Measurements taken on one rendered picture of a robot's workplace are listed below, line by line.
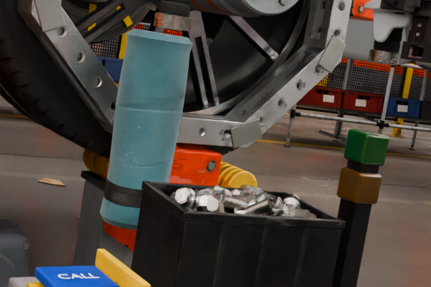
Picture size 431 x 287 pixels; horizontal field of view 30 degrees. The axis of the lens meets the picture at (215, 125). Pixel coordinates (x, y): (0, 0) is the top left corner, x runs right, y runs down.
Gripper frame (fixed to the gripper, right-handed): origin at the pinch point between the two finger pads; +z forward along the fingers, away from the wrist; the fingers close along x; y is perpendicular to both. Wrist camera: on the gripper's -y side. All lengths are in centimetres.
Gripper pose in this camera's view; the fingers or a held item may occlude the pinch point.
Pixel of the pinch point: (383, 4)
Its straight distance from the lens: 116.7
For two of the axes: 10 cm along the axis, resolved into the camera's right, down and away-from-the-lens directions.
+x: 8.4, 0.8, 5.4
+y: -1.6, 9.8, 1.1
